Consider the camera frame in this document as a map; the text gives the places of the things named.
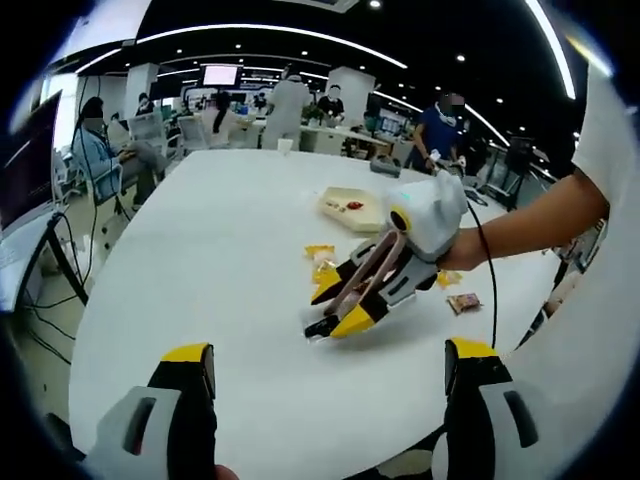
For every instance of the white paper cup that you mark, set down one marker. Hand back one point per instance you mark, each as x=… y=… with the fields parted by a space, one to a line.
x=284 y=148

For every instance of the white counter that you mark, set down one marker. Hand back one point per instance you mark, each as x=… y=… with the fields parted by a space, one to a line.
x=320 y=142

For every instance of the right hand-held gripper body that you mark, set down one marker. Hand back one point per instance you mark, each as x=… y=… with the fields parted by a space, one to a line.
x=435 y=215

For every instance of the person's left hand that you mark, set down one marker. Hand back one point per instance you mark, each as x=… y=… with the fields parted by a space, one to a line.
x=228 y=473

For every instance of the wall monitor screen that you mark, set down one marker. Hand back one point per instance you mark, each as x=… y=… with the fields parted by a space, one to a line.
x=220 y=75

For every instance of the person's white shirt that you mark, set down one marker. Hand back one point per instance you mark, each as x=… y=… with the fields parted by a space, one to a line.
x=590 y=375

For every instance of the curved ceiling light strip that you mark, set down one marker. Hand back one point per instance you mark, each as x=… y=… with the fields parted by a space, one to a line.
x=250 y=28
x=555 y=50

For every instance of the green potted plant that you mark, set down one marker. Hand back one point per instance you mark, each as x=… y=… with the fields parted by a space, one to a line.
x=313 y=116

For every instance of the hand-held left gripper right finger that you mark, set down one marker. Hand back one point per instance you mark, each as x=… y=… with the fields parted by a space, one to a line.
x=467 y=425

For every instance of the black monitor on tripod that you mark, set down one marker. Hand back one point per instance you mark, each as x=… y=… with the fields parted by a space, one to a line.
x=521 y=150

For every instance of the dark desk monitor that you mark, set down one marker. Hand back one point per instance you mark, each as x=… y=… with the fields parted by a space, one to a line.
x=30 y=165

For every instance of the gold purple food packet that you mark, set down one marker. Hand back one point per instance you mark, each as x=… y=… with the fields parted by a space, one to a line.
x=465 y=303

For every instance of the white office chair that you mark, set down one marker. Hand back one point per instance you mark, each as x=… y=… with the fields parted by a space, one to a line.
x=107 y=180
x=145 y=131

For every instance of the large yellow food packet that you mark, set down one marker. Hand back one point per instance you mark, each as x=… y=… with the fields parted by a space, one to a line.
x=325 y=272

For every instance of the black food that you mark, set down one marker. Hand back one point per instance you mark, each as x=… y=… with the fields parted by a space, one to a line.
x=317 y=329

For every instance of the person's right hand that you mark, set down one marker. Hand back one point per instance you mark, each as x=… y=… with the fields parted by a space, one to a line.
x=465 y=252

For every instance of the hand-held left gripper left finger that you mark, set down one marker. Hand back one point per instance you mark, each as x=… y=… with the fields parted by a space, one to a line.
x=190 y=425

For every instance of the small yellow food packet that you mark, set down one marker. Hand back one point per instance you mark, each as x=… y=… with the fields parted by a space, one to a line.
x=449 y=279

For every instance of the white side desk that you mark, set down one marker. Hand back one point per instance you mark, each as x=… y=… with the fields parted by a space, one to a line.
x=20 y=260

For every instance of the small red food packet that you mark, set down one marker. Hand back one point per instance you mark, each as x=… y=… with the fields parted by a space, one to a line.
x=356 y=204

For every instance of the beige hexagonal container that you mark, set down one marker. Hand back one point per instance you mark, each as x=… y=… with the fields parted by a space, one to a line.
x=360 y=220

